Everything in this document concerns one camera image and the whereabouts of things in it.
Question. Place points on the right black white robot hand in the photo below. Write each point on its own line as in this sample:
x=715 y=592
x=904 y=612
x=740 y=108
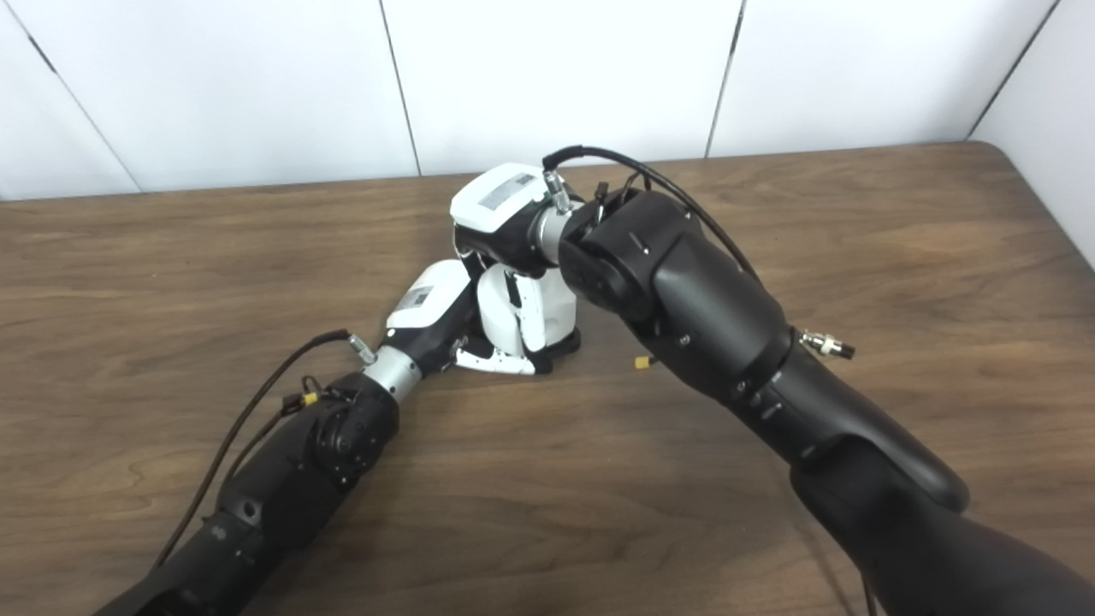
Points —
x=500 y=205

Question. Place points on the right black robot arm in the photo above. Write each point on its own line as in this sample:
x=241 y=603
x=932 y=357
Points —
x=710 y=282

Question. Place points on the round white plastic piece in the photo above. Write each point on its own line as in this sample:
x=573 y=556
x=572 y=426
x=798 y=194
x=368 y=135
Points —
x=500 y=312

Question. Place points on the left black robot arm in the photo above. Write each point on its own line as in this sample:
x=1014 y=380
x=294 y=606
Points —
x=291 y=488

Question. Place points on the black plastic holder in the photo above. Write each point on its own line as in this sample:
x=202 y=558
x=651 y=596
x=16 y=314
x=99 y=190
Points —
x=565 y=345

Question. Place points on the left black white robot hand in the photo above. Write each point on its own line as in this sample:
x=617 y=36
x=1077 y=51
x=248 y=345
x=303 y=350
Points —
x=428 y=304

